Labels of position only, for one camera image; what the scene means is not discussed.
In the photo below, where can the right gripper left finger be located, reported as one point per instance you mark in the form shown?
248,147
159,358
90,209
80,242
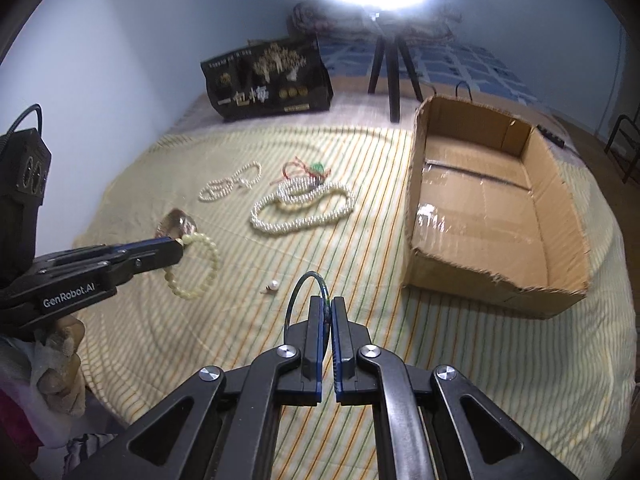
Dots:
217,424

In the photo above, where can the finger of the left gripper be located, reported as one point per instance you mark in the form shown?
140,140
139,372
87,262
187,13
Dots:
162,245
141,263

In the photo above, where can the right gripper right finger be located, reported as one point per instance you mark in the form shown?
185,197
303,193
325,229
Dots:
430,424

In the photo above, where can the brown hair clip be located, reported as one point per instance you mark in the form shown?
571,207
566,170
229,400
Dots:
176,224

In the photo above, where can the single pearl earring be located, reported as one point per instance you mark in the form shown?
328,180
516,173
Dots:
272,286

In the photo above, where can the red cord jade pendant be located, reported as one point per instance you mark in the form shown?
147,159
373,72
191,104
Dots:
297,168

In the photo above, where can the white gloved left hand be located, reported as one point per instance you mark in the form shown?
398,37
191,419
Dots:
47,369

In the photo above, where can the yellow striped cloth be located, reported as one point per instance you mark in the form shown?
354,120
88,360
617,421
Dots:
568,381

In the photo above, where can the black printed gift bag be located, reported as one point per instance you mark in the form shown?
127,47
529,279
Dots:
271,78

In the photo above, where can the open cardboard box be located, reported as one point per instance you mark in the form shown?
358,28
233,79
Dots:
488,215

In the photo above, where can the plaid pink bed sheet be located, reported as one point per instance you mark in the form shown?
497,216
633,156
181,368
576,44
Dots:
352,105

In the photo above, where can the black tripod stand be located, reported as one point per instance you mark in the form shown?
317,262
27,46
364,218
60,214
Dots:
391,48

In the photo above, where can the blue checkered bedding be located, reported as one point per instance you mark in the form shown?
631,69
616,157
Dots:
435,64

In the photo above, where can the dark patterned pillow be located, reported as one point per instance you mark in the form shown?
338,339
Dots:
350,23

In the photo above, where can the black metal chair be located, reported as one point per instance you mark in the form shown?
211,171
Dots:
625,132

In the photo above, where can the black camera box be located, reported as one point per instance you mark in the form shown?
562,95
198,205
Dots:
25,164

